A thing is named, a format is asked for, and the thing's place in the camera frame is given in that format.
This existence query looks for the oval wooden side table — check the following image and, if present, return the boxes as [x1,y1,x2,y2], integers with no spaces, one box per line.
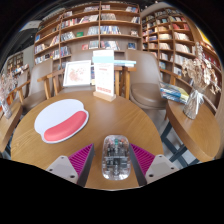
[164,99,223,164]
[0,101,24,154]

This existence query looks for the curved wooden bookshelf unit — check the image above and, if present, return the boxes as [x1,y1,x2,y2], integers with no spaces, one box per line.
[139,5,224,114]

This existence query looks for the pale blue book stack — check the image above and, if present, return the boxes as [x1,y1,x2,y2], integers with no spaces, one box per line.
[113,59,137,68]

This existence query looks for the white red sign wooden base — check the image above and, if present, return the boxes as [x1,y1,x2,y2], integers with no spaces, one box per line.
[92,49,117,103]

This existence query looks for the brown padded wooden armchair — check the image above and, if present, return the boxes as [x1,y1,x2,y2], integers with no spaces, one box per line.
[14,58,54,113]
[126,49,169,111]
[49,49,129,96]

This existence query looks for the white framed pink picture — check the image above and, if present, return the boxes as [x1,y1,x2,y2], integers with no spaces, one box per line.
[62,59,93,88]

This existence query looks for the colourful book stack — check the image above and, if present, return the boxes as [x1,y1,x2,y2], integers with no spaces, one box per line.
[159,81,190,105]

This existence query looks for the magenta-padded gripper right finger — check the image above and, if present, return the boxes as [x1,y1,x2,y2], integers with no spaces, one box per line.
[128,143,180,187]

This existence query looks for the small distant wooden bookshelf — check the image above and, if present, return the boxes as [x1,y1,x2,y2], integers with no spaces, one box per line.
[6,51,25,74]

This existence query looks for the small glass vase dried flowers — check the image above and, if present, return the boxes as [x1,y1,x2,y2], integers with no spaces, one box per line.
[0,71,19,120]

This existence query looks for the white mouse pad red rest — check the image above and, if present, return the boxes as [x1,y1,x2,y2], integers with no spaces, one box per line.
[33,98,90,144]

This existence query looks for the wide wooden bookshelf unit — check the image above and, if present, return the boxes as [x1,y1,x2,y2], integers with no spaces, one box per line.
[33,2,143,66]

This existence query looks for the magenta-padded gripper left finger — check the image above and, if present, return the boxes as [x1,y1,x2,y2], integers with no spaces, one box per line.
[45,143,96,188]

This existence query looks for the transparent computer mouse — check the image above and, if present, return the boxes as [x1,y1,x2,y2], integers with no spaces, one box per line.
[101,134,131,181]

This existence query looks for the tall glass vase dried flowers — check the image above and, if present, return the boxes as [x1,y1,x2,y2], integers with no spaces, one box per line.
[181,41,222,120]

